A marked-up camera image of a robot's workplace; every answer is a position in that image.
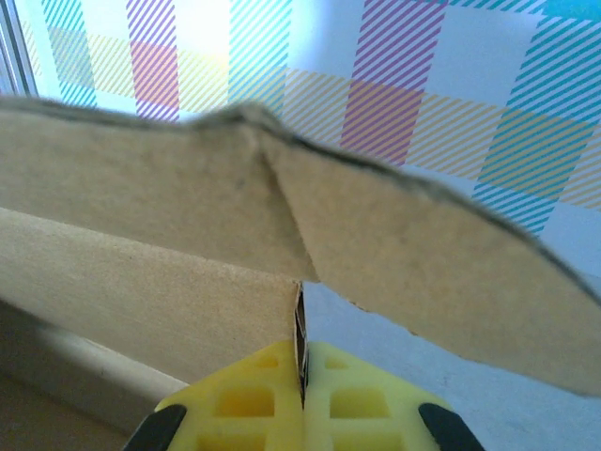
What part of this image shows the aluminium frame post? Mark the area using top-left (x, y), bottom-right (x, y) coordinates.
top-left (0, 0), bottom-right (39, 98)

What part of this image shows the brown cardboard paper box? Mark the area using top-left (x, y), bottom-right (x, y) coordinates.
top-left (0, 96), bottom-right (601, 451)

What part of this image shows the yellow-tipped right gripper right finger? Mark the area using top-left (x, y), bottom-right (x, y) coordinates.
top-left (304, 340), bottom-right (485, 451)

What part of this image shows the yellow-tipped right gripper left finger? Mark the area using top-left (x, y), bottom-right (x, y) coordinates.
top-left (124, 340), bottom-right (306, 451)

